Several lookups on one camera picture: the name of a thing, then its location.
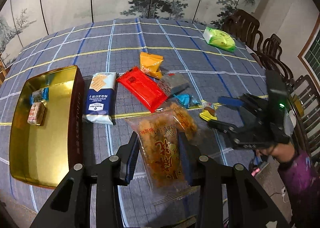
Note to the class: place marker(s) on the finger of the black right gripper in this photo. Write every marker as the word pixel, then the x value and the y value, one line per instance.
pixel 226 127
pixel 232 102

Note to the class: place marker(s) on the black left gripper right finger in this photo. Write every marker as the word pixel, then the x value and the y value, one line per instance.
pixel 200 170

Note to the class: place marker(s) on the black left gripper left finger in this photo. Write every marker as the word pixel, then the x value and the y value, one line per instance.
pixel 115 171

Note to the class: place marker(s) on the yellow candy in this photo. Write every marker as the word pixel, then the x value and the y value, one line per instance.
pixel 208 111

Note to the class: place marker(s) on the clear pork floss snack bag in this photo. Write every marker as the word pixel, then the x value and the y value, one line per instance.
pixel 160 150

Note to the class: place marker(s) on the blue candy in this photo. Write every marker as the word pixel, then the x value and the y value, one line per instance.
pixel 186 100

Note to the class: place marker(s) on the grey speckled snack bar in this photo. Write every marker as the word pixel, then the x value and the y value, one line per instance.
pixel 173 83

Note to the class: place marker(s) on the blue white cracker pack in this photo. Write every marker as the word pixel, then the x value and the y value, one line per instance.
pixel 99 98

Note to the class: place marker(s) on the red snack packet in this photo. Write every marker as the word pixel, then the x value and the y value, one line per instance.
pixel 143 88

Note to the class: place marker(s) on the orange snack packet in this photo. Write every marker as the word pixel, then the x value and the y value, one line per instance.
pixel 150 64

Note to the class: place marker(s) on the purple sleeved forearm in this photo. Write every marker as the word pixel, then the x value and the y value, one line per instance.
pixel 302 184

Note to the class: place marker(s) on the right hand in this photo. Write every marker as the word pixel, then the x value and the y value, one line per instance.
pixel 281 152

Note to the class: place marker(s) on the dark wooden chair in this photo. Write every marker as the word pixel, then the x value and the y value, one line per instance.
pixel 245 28
pixel 269 52

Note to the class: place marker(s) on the green tissue pack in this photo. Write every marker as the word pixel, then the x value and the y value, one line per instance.
pixel 219 39

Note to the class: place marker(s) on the gold and maroon tin box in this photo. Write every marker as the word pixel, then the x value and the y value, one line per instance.
pixel 42 155

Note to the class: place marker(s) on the blue plaid tablecloth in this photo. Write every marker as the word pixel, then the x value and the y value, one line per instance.
pixel 114 46

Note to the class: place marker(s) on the white red wrapped cake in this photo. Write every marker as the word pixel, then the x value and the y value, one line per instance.
pixel 36 114

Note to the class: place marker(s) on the blue wrapped sweet in tin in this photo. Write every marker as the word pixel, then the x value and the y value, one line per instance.
pixel 39 95

